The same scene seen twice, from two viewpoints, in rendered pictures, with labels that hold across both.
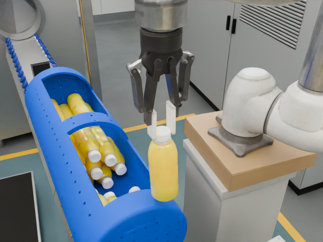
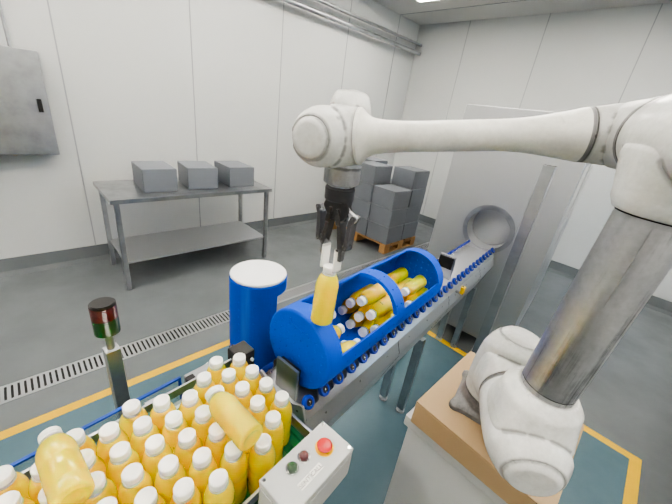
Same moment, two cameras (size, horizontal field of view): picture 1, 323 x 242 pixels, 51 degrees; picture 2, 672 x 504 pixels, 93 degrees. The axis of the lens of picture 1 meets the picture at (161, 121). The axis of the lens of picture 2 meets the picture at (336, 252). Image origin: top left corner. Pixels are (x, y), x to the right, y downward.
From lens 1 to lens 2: 76 cm
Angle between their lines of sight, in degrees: 57
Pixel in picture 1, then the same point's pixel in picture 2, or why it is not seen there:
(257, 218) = not seen: outside the picture
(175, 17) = (330, 175)
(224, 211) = (407, 444)
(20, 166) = not seen: hidden behind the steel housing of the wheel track
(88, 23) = (514, 251)
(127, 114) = not seen: hidden behind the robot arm
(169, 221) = (316, 347)
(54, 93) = (414, 269)
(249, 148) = (469, 411)
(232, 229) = (412, 482)
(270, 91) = (515, 363)
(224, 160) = (433, 392)
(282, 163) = (483, 460)
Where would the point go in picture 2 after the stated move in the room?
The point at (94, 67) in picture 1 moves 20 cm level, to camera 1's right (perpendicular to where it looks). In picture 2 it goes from (499, 292) to (527, 311)
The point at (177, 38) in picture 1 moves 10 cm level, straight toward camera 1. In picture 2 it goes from (334, 193) to (294, 192)
